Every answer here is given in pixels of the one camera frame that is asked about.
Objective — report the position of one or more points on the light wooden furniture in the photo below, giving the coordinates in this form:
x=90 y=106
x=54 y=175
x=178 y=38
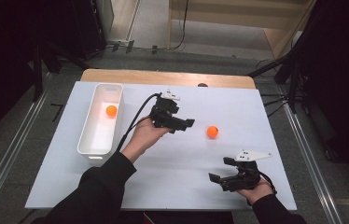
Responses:
x=234 y=15

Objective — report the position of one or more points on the white board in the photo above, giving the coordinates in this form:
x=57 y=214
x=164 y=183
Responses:
x=178 y=168

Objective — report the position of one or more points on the black stand legs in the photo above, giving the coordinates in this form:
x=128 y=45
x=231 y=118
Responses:
x=292 y=81

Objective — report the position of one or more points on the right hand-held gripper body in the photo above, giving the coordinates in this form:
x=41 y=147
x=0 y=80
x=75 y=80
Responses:
x=244 y=179

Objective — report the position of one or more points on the dark cabinet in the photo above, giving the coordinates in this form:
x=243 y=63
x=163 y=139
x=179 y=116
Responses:
x=91 y=25

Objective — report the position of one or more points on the aluminium floor rail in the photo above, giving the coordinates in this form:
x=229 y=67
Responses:
x=311 y=161
x=6 y=155

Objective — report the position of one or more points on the black stand leg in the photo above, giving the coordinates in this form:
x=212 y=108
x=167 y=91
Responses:
x=38 y=74

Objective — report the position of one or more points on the person's left hand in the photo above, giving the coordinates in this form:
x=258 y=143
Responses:
x=144 y=135

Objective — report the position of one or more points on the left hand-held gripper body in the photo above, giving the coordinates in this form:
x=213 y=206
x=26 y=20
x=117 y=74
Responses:
x=164 y=112

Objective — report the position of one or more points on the person's right hand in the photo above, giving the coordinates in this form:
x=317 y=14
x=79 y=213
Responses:
x=256 y=193

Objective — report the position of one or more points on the black curtain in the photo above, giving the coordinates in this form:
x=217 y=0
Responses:
x=343 y=77
x=4 y=62

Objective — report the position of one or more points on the orange ball with dark mark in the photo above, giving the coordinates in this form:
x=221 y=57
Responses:
x=212 y=131

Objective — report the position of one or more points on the white plastic bin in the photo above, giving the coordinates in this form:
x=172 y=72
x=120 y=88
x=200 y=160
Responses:
x=99 y=137

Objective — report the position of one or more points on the plain orange ball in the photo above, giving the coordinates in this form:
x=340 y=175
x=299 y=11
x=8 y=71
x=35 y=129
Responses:
x=111 y=111

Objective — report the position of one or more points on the wooden table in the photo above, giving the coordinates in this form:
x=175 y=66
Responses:
x=163 y=76

